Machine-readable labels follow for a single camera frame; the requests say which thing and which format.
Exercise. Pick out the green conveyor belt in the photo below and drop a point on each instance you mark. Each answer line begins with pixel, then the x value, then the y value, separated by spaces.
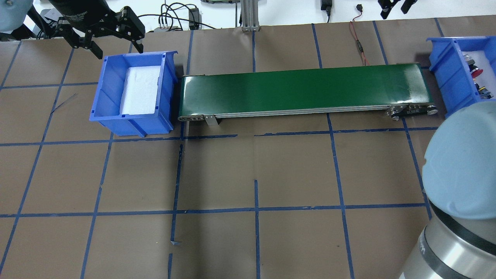
pixel 399 90

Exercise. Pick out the white foam in right bin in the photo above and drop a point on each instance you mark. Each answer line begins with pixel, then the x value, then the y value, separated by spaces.
pixel 487 78

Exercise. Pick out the blue plastic bin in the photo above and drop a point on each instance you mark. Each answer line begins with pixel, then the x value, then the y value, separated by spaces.
pixel 451 71
pixel 108 95

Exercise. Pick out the black power adapter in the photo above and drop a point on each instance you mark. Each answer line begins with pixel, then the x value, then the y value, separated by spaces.
pixel 194 18

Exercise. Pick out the yellow push button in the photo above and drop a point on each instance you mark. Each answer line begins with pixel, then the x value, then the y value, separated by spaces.
pixel 483 93

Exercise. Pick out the blue left plastic bin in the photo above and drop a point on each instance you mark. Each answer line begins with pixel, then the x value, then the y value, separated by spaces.
pixel 108 95

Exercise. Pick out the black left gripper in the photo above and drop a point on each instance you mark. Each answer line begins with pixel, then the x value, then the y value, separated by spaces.
pixel 82 12

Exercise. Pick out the red push button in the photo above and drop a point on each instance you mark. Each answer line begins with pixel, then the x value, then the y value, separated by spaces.
pixel 474 70

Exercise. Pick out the blue right plastic bin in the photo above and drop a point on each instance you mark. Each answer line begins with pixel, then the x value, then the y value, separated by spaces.
pixel 451 71

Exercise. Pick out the white foam in left bin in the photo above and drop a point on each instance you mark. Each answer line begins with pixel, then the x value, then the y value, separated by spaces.
pixel 140 90

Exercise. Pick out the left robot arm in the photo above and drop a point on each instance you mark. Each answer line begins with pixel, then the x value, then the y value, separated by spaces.
pixel 14 12

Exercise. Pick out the aluminium profile post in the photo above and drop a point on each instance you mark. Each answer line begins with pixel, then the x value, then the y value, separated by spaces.
pixel 249 16

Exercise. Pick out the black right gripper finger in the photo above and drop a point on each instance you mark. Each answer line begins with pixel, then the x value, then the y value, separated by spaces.
pixel 386 6
pixel 406 6

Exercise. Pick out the white foam in bin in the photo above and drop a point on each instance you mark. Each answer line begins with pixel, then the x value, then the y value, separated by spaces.
pixel 140 90
pixel 487 78

